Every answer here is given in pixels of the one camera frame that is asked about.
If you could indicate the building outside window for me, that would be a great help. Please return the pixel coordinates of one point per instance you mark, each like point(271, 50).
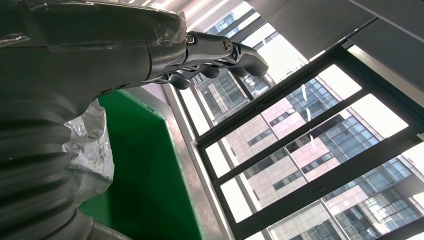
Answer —
point(314, 162)

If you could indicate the dark window frame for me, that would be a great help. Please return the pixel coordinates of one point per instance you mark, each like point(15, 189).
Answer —
point(318, 188)

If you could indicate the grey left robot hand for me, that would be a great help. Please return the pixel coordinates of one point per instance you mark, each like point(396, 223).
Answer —
point(82, 53)

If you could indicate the large grey parcel bag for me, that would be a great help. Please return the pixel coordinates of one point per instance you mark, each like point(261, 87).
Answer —
point(92, 155)

